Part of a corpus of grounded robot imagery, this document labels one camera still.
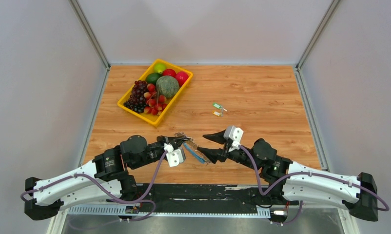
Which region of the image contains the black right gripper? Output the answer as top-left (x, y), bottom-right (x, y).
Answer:
top-left (197, 130), bottom-right (261, 172)

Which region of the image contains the keyring bunch with blue tag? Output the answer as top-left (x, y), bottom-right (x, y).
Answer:
top-left (174, 132), bottom-right (211, 164)

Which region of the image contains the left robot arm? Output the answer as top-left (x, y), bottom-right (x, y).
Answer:
top-left (20, 135), bottom-right (189, 220)

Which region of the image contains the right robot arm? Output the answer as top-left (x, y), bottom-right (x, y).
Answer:
top-left (197, 126), bottom-right (379, 222)

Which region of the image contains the green key tag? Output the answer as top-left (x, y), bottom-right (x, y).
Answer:
top-left (213, 103), bottom-right (223, 110)

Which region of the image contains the dark grape bunch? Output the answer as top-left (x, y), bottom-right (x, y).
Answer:
top-left (123, 80), bottom-right (148, 114)

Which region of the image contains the green cantaloupe melon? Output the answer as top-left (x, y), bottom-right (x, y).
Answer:
top-left (156, 76), bottom-right (180, 98)

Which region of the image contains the pink red fruit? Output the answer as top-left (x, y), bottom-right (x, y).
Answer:
top-left (175, 71), bottom-right (189, 87)

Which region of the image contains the dark green lime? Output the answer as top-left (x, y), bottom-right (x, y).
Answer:
top-left (145, 73), bottom-right (162, 85)

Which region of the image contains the red apple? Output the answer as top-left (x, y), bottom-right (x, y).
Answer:
top-left (162, 69), bottom-right (176, 78)

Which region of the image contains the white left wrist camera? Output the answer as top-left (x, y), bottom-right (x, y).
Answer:
top-left (164, 143), bottom-right (186, 167)

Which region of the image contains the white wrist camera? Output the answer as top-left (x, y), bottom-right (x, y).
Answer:
top-left (223, 125), bottom-right (244, 152)
top-left (164, 143), bottom-right (186, 167)

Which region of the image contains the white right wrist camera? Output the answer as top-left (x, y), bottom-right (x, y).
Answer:
top-left (223, 125), bottom-right (244, 152)

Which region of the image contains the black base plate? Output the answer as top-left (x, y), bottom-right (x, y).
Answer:
top-left (145, 184), bottom-right (287, 214)

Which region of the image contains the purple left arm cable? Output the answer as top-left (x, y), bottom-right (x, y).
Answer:
top-left (20, 150), bottom-right (169, 223)

